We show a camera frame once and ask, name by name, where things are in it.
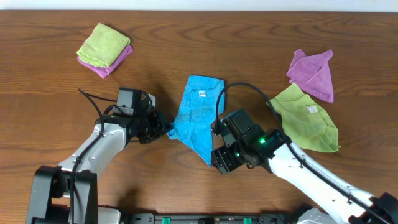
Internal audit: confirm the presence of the blue microfiber cloth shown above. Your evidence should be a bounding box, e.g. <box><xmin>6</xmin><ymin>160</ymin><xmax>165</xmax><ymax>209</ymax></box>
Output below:
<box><xmin>167</xmin><ymin>75</ymin><xmax>225</xmax><ymax>166</ymax></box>

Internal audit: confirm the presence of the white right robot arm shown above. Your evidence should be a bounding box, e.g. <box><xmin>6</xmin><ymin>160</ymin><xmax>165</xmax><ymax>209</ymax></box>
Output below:
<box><xmin>211</xmin><ymin>129</ymin><xmax>397</xmax><ymax>223</ymax></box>

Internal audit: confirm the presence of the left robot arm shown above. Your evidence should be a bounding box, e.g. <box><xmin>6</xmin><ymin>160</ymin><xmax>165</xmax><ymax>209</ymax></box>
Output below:
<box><xmin>26</xmin><ymin>109</ymin><xmax>171</xmax><ymax>224</ymax></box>

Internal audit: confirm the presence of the folded purple cloth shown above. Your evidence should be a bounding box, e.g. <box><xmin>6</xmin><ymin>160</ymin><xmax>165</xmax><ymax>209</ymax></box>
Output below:
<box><xmin>77</xmin><ymin>39</ymin><xmax>133</xmax><ymax>78</ymax></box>

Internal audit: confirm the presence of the crumpled green cloth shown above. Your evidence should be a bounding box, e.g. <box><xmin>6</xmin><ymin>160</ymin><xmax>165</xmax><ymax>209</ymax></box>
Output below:
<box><xmin>270</xmin><ymin>83</ymin><xmax>340</xmax><ymax>153</ymax></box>

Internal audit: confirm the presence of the folded green cloth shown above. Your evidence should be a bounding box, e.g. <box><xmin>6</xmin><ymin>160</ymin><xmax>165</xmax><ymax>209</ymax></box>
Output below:
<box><xmin>76</xmin><ymin>23</ymin><xmax>131</xmax><ymax>68</ymax></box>

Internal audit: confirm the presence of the crumpled purple cloth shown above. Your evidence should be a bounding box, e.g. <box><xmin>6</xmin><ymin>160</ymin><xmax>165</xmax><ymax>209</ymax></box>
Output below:
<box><xmin>286</xmin><ymin>49</ymin><xmax>334</xmax><ymax>103</ymax></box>

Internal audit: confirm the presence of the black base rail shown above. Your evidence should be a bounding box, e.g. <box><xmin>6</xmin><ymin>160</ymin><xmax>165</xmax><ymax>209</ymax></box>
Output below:
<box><xmin>121</xmin><ymin>213</ymin><xmax>288</xmax><ymax>224</ymax></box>

